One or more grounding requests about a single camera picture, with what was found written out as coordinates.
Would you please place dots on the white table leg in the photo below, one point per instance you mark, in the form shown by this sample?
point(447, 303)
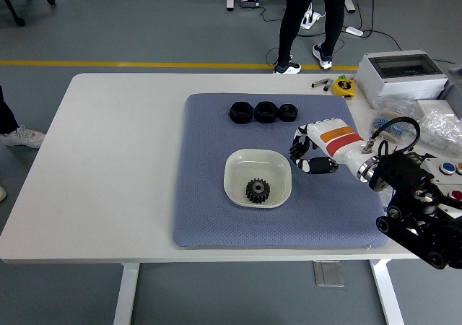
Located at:
point(388, 296)
point(124, 296)

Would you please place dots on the black office chair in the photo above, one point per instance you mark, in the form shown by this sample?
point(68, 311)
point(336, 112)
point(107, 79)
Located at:
point(14, 0)

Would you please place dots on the white power strip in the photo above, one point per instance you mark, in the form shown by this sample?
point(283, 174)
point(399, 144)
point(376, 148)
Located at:
point(313, 20)

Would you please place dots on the grey electrical enclosure box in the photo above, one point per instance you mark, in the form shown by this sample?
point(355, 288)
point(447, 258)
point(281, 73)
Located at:
point(408, 85)

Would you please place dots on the metal floor plate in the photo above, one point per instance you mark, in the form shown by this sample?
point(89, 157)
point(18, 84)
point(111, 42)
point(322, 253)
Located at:
point(328, 273)

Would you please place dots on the large black hex nut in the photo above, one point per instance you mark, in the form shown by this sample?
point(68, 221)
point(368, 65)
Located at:
point(241, 112)
point(266, 112)

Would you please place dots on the grey button box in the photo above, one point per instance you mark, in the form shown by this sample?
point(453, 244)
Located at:
point(449, 169)

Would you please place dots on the white power adapter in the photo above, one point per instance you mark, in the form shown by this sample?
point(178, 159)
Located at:
point(354, 31)

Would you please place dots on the clear bag of screws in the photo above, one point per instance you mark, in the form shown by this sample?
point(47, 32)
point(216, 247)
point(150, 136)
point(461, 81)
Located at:
point(442, 130)

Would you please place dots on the small black hex nut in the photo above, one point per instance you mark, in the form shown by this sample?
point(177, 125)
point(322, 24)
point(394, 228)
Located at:
point(288, 112)

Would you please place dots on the person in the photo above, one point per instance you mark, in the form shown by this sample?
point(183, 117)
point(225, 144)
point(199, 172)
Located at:
point(292, 18)
point(7, 119)

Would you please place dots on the black desk telephone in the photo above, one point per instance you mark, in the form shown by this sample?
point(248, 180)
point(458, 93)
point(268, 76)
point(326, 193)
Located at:
point(249, 0)

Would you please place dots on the white flat box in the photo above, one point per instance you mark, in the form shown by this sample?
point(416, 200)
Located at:
point(433, 105)

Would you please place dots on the blue-grey padded mat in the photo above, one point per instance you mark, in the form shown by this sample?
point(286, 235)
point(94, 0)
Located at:
point(288, 224)

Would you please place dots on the silver and black marker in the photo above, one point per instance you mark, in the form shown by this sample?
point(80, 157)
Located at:
point(319, 83)

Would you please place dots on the white square shallow box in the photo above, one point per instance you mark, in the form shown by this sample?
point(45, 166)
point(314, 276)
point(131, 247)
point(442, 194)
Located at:
point(245, 166)

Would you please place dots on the grey metal case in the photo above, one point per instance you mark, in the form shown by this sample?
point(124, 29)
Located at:
point(454, 86)

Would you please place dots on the tan resistor strip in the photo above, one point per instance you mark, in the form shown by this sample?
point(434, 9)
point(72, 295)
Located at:
point(390, 137)

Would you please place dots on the large black gear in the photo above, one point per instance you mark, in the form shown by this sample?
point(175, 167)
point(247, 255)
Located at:
point(257, 191)

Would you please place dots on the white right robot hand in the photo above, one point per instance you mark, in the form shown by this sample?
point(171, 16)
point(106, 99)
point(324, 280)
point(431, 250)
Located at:
point(339, 139)

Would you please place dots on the clear plastic bag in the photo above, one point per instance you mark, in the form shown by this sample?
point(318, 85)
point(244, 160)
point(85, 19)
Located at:
point(397, 106)

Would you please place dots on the short black marker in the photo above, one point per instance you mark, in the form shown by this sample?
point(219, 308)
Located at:
point(327, 86)

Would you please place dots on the yellow tape measure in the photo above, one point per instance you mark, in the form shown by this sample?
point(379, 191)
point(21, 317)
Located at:
point(343, 86)

